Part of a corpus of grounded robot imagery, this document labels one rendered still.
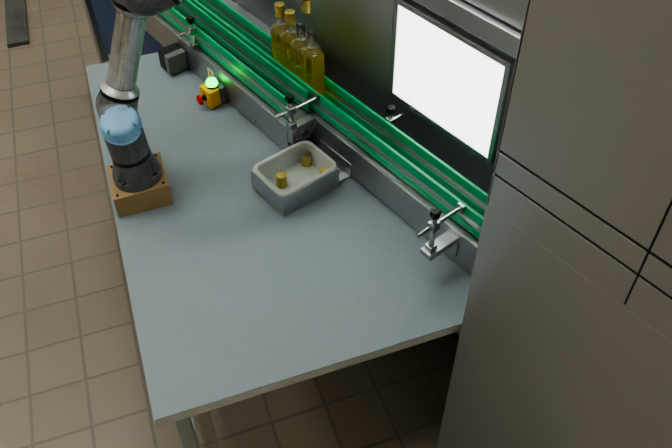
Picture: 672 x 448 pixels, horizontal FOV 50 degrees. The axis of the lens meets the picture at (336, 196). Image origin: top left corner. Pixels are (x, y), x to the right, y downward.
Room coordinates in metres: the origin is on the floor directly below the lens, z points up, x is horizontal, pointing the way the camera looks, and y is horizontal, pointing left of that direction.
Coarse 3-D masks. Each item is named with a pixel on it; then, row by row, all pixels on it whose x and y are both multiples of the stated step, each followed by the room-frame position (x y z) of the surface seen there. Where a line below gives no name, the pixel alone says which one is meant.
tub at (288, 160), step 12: (300, 144) 1.76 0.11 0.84; (312, 144) 1.75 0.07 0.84; (276, 156) 1.70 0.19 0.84; (288, 156) 1.73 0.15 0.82; (300, 156) 1.75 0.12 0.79; (312, 156) 1.74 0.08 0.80; (324, 156) 1.70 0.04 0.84; (264, 168) 1.67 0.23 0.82; (276, 168) 1.69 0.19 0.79; (288, 168) 1.72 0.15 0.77; (300, 168) 1.72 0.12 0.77; (312, 168) 1.72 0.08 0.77; (264, 180) 1.59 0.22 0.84; (288, 180) 1.66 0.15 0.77; (300, 180) 1.66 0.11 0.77; (312, 180) 1.59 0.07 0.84; (276, 192) 1.54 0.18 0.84; (288, 192) 1.53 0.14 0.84
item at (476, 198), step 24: (216, 0) 2.47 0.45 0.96; (240, 24) 2.35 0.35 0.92; (264, 48) 2.22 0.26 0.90; (336, 96) 1.90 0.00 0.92; (360, 120) 1.80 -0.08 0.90; (384, 120) 1.72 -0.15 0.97; (408, 144) 1.63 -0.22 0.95; (432, 168) 1.55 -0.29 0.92; (456, 192) 1.47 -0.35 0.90; (480, 192) 1.41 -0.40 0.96
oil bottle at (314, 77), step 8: (304, 48) 1.94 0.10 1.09; (312, 48) 1.92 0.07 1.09; (320, 48) 1.93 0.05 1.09; (304, 56) 1.93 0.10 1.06; (312, 56) 1.91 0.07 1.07; (320, 56) 1.92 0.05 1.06; (304, 64) 1.93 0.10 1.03; (312, 64) 1.90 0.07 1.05; (320, 64) 1.92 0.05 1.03; (304, 72) 1.93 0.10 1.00; (312, 72) 1.90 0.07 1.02; (320, 72) 1.92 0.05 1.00; (304, 80) 1.93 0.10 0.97; (312, 80) 1.90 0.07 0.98; (320, 80) 1.92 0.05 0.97; (320, 88) 1.92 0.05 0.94
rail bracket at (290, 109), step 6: (288, 96) 1.79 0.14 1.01; (294, 96) 1.79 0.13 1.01; (318, 96) 1.84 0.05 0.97; (288, 102) 1.78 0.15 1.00; (306, 102) 1.82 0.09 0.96; (288, 108) 1.78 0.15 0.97; (294, 108) 1.78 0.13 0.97; (282, 114) 1.76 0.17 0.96; (288, 114) 1.77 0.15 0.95; (288, 126) 1.78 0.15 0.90; (294, 126) 1.78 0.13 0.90
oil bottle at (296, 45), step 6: (294, 42) 1.97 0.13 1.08; (300, 42) 1.96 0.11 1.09; (306, 42) 1.97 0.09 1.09; (294, 48) 1.97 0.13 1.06; (300, 48) 1.95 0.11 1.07; (294, 54) 1.97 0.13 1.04; (300, 54) 1.95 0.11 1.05; (294, 60) 1.97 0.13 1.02; (300, 60) 1.95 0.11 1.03; (294, 66) 1.97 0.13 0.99; (300, 66) 1.95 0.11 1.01; (294, 72) 1.97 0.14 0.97; (300, 72) 1.95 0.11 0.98; (300, 78) 1.95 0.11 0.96
